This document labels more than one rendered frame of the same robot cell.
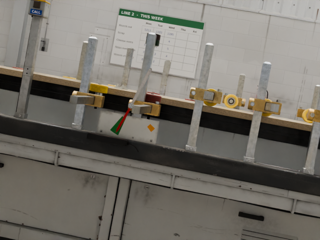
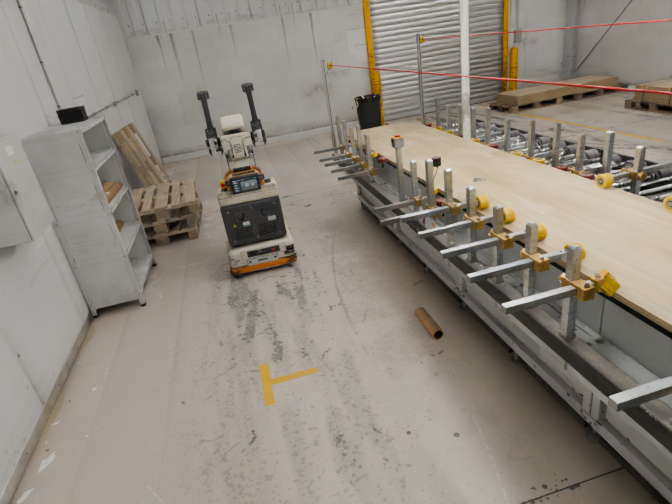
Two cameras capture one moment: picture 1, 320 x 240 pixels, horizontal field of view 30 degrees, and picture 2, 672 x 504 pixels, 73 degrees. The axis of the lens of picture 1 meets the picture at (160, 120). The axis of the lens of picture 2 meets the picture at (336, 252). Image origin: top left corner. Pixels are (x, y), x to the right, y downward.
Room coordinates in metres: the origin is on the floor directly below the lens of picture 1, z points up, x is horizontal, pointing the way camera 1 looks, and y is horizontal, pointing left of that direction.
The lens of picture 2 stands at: (1.21, -2.30, 1.91)
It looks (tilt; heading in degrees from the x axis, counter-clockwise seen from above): 25 degrees down; 74
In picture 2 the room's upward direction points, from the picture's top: 9 degrees counter-clockwise
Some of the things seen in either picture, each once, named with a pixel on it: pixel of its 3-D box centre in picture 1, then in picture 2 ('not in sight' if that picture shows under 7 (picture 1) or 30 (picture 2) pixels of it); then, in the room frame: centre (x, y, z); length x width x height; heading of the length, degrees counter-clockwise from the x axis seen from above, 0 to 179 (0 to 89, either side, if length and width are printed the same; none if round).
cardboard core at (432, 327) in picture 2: not in sight; (428, 322); (2.47, 0.05, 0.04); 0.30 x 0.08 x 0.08; 84
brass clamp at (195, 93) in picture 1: (205, 95); (451, 207); (2.54, -0.17, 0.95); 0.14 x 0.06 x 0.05; 84
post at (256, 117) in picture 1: (256, 118); (471, 229); (2.52, -0.40, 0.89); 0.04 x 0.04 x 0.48; 84
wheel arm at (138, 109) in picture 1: (144, 109); (413, 216); (2.43, 0.07, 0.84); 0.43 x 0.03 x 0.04; 174
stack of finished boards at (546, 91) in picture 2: not in sight; (556, 89); (8.95, 5.79, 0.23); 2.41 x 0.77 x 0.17; 176
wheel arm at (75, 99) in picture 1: (86, 100); (405, 204); (2.50, 0.32, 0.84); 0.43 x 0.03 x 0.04; 174
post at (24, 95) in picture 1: (28, 67); (400, 177); (2.62, 0.61, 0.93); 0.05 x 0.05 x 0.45; 84
